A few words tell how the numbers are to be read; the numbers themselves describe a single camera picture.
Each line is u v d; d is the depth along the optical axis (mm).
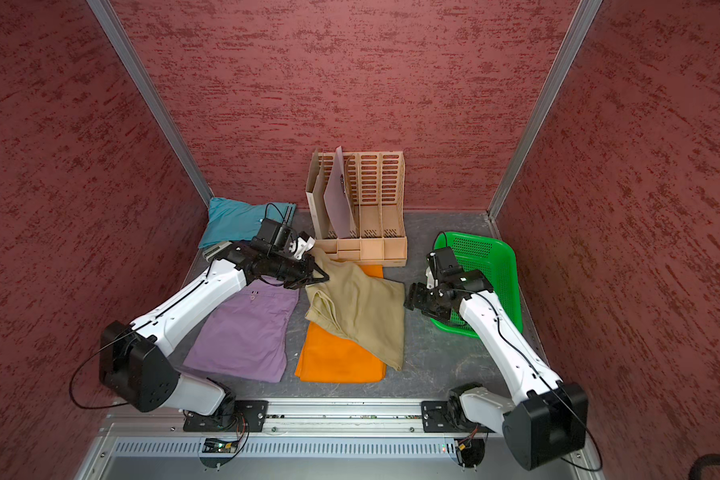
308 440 712
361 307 843
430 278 655
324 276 771
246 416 734
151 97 858
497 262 1003
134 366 406
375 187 1141
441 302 644
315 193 852
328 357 824
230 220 1146
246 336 860
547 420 379
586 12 708
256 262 571
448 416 724
